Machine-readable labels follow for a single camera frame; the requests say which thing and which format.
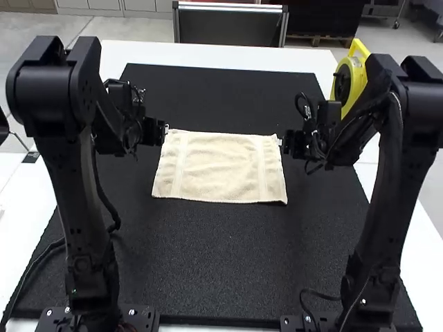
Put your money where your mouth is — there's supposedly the metal trolley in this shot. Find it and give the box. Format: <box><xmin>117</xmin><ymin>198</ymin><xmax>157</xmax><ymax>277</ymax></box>
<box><xmin>361</xmin><ymin>0</ymin><xmax>403</xmax><ymax>30</ymax></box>

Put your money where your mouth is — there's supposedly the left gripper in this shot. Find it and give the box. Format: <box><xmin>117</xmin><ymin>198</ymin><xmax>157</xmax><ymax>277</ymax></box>
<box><xmin>138</xmin><ymin>117</ymin><xmax>169</xmax><ymax>147</ymax></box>

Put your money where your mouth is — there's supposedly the yellow cable reel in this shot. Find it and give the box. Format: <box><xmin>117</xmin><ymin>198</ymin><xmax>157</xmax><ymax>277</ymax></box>
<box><xmin>328</xmin><ymin>38</ymin><xmax>373</xmax><ymax>119</ymax></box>

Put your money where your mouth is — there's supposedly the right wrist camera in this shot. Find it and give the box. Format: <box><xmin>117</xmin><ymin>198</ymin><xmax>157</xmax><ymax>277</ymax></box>
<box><xmin>317</xmin><ymin>100</ymin><xmax>344</xmax><ymax>124</ymax></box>

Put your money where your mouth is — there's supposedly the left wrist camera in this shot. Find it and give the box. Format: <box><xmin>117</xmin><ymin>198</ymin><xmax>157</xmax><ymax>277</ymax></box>
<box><xmin>105</xmin><ymin>79</ymin><xmax>147</xmax><ymax>105</ymax></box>

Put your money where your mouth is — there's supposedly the grey cupboard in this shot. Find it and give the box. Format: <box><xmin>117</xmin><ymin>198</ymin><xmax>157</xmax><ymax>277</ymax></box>
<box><xmin>54</xmin><ymin>0</ymin><xmax>174</xmax><ymax>13</ymax></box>

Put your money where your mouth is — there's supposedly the black case with metal trim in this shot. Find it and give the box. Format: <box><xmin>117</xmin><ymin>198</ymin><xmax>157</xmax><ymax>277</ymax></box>
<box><xmin>172</xmin><ymin>0</ymin><xmax>290</xmax><ymax>48</ymax></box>

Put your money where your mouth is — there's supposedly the black sheet stack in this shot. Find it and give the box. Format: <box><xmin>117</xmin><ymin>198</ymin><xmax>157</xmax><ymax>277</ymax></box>
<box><xmin>287</xmin><ymin>0</ymin><xmax>363</xmax><ymax>37</ymax></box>

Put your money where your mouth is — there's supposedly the black cable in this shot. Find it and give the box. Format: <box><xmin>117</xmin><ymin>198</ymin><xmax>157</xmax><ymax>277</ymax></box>
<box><xmin>98</xmin><ymin>186</ymin><xmax>123</xmax><ymax>239</ymax></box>
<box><xmin>6</xmin><ymin>238</ymin><xmax>70</xmax><ymax>314</ymax></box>
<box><xmin>294</xmin><ymin>91</ymin><xmax>314</xmax><ymax>120</ymax></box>
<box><xmin>298</xmin><ymin>288</ymin><xmax>345</xmax><ymax>314</ymax></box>

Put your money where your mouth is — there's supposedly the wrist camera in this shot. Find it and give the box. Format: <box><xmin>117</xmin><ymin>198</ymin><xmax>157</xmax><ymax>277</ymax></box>
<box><xmin>105</xmin><ymin>79</ymin><xmax>147</xmax><ymax>105</ymax></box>
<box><xmin>317</xmin><ymin>100</ymin><xmax>344</xmax><ymax>124</ymax></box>

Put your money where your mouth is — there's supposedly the black mat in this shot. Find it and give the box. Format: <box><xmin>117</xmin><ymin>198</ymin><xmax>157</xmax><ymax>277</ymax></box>
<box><xmin>6</xmin><ymin>62</ymin><xmax>424</xmax><ymax>328</ymax></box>

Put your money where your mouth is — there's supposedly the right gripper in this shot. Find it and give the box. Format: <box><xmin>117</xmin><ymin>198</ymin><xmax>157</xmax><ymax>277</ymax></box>
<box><xmin>282</xmin><ymin>128</ymin><xmax>313</xmax><ymax>159</ymax></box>

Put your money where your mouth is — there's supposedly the pale towel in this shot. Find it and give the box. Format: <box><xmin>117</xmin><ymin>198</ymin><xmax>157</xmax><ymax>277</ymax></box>
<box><xmin>151</xmin><ymin>128</ymin><xmax>289</xmax><ymax>205</ymax></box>

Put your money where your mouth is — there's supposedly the wooden pallet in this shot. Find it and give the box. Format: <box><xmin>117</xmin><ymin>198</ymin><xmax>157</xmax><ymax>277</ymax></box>
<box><xmin>286</xmin><ymin>33</ymin><xmax>358</xmax><ymax>48</ymax></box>

